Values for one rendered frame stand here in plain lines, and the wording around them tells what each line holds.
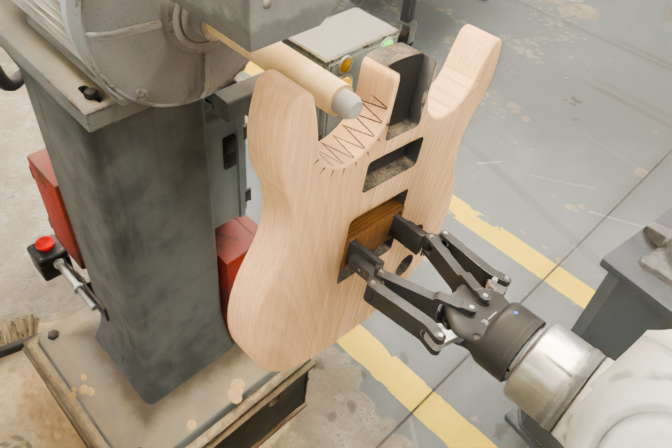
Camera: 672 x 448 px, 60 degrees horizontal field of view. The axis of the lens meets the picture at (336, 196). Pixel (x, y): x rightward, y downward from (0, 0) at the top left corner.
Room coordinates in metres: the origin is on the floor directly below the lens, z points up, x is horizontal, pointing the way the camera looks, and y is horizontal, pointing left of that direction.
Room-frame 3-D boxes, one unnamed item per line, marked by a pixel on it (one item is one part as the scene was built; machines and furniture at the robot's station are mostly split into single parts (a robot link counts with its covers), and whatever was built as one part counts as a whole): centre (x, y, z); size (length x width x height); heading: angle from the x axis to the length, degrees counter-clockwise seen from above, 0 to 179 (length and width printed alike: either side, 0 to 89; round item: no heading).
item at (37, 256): (0.76, 0.57, 0.46); 0.25 x 0.07 x 0.08; 49
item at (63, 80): (0.75, 0.36, 1.11); 0.36 x 0.24 x 0.04; 49
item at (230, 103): (0.79, 0.13, 1.02); 0.19 x 0.04 x 0.04; 139
